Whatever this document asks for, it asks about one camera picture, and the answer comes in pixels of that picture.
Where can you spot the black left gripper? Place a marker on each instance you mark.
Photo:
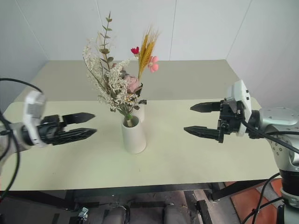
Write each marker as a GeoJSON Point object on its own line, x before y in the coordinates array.
{"type": "Point", "coordinates": [49, 130]}

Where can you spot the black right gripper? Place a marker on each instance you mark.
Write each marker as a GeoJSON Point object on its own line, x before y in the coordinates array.
{"type": "Point", "coordinates": [230, 119]}

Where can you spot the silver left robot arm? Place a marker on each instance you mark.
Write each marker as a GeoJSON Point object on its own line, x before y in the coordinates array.
{"type": "Point", "coordinates": [14, 135]}

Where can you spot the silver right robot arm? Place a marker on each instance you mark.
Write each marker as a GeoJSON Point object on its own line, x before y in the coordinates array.
{"type": "Point", "coordinates": [280, 121]}

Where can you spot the yellow wheat flower bouquet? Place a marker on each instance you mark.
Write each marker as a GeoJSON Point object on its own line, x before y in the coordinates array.
{"type": "Point", "coordinates": [147, 51]}

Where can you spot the tall white ceramic vase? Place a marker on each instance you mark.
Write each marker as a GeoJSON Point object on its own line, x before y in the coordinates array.
{"type": "Point", "coordinates": [133, 138]}

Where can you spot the dried white pink rose bouquet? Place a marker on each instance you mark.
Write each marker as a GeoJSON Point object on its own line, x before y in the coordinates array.
{"type": "Point", "coordinates": [116, 80]}

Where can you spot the small white ceramic vase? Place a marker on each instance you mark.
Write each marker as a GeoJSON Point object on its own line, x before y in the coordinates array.
{"type": "Point", "coordinates": [141, 112]}

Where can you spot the silver metal clamp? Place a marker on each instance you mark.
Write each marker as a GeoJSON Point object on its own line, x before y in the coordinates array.
{"type": "Point", "coordinates": [83, 212]}

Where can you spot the grey rounded shape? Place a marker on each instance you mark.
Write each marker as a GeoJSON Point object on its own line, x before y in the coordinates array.
{"type": "Point", "coordinates": [118, 214]}
{"type": "Point", "coordinates": [174, 214]}

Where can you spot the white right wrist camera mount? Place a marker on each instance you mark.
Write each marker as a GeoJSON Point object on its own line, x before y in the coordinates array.
{"type": "Point", "coordinates": [241, 93]}

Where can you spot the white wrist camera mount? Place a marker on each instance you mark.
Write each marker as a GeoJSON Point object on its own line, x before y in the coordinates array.
{"type": "Point", "coordinates": [31, 109]}
{"type": "Point", "coordinates": [241, 93]}

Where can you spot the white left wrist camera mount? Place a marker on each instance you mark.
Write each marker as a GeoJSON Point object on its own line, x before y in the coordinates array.
{"type": "Point", "coordinates": [31, 109]}

